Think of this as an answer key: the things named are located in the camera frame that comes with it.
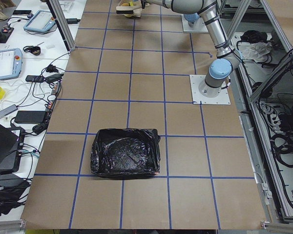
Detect black laptop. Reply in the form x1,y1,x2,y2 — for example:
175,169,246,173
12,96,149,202
0,124,25,175

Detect aluminium frame post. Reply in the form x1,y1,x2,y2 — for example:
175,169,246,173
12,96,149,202
46,0,76,52

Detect far blue teach pendant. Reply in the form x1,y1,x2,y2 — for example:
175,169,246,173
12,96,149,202
23,10,56,34

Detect near blue teach pendant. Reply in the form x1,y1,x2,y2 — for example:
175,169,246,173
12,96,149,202
0,48,22,80

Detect blue teach pendant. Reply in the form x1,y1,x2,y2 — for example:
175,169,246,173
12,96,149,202
23,10,56,34
0,48,22,80

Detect black cable coils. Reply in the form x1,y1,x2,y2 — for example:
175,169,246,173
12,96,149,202
270,135,293,169

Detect grey usb hub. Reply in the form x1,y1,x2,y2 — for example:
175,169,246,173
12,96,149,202
0,104,18,119

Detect black power adapter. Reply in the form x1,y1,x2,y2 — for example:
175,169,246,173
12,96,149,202
14,111,46,124

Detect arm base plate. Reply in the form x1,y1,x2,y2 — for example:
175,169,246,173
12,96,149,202
182,13,208,34
189,75,230,105

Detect black lined trash bin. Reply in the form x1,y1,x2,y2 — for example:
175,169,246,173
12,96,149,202
90,128,161,179

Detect white crumpled cloth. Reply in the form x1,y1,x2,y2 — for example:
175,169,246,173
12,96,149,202
241,42,272,63

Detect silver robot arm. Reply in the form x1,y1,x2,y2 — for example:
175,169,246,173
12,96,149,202
141,0,242,98

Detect white hand brush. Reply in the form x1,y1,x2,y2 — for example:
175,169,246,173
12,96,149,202
116,6,134,15

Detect beige plastic dustpan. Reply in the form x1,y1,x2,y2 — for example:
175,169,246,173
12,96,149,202
124,0,142,18

